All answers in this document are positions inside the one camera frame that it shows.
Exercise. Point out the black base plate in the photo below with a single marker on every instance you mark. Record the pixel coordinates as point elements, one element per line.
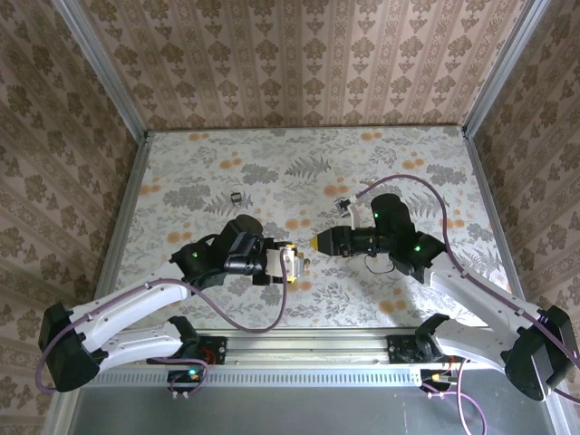
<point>399,351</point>
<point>217,351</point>

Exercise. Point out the grey metal panel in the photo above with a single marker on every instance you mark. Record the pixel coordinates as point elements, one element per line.
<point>294,412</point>

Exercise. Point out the right small circuit board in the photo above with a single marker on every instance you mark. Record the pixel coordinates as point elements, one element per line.
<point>428,377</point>

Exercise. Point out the right aluminium side rail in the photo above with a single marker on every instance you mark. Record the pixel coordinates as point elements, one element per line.
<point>499,235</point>

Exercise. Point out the left aluminium corner post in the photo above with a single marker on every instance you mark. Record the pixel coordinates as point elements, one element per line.
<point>105,72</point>

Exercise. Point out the aluminium front rail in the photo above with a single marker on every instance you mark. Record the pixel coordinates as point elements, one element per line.
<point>294,346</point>

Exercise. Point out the right aluminium corner post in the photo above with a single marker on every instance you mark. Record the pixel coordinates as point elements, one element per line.
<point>503,68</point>

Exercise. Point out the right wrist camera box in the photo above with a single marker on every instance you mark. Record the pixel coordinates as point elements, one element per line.
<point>342,204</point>

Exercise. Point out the left small circuit board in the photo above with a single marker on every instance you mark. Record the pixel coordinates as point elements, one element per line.
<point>181,376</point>

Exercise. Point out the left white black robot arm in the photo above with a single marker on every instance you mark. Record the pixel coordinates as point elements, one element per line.
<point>136,303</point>

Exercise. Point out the aluminium corner post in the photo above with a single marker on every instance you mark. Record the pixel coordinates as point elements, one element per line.
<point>503,68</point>
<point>105,72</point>

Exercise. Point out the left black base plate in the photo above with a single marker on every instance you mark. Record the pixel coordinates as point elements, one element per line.
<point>217,351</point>

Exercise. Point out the aluminium side rail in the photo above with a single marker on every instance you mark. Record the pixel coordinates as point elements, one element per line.
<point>122,226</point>
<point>499,235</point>

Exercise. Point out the small circuit board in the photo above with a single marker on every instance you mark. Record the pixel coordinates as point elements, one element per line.
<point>181,376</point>
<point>428,377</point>

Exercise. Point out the left aluminium side rail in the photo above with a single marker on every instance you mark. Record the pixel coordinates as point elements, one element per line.
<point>122,226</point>

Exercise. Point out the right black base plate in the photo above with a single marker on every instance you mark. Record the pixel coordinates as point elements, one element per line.
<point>399,351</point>

